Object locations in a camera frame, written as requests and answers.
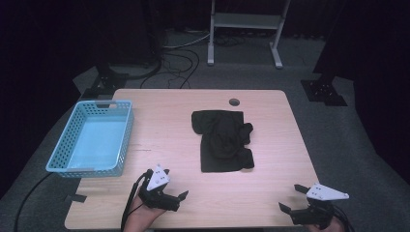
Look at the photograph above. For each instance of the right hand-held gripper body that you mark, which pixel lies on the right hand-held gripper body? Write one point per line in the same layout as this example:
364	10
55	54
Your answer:
314	214

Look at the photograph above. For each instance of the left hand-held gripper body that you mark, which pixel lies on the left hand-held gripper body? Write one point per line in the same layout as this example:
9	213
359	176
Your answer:
158	193

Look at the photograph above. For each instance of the black t-shirt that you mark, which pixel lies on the black t-shirt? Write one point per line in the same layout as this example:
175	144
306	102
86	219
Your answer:
222	141

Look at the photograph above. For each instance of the person's right hand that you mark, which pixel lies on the person's right hand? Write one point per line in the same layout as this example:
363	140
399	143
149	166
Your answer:
328	227

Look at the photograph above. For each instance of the person's left hand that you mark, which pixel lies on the person's left hand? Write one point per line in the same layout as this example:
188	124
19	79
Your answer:
140	216

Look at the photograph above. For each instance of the light blue plastic basket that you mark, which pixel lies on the light blue plastic basket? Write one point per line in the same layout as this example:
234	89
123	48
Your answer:
96	141

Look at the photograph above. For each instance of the black tape strip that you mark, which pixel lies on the black tape strip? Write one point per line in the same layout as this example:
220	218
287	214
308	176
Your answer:
77	198

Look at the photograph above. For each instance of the black stand base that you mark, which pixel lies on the black stand base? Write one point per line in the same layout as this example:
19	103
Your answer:
324	92
106	80

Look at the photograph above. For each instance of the white metal stand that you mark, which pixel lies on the white metal stand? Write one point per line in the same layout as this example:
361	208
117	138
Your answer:
246	21

